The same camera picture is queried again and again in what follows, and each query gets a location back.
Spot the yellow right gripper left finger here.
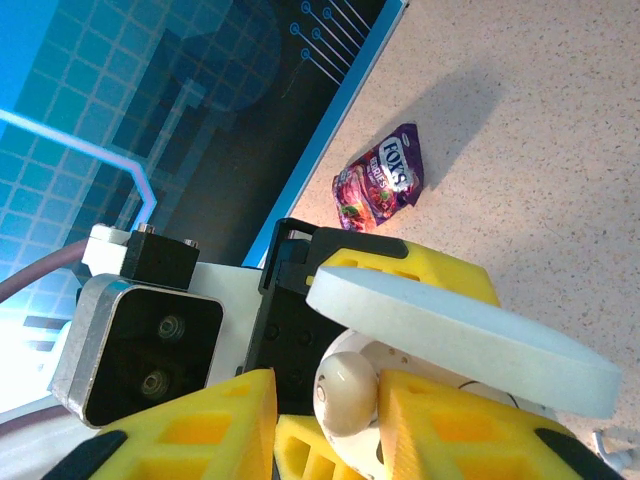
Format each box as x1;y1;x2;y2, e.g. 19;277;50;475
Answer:
49;367;280;480

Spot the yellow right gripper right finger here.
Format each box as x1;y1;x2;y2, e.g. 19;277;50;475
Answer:
376;368;627;480

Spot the white wireless earbud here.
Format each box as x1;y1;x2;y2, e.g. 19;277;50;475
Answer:
592;429;640;472
312;349;382;437

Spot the purple candy bag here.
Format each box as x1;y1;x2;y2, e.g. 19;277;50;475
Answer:
332;122;425;232

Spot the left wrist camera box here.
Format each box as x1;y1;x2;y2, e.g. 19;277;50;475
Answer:
49;272;225;432

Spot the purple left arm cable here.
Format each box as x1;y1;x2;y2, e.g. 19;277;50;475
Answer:
0;238;90;437

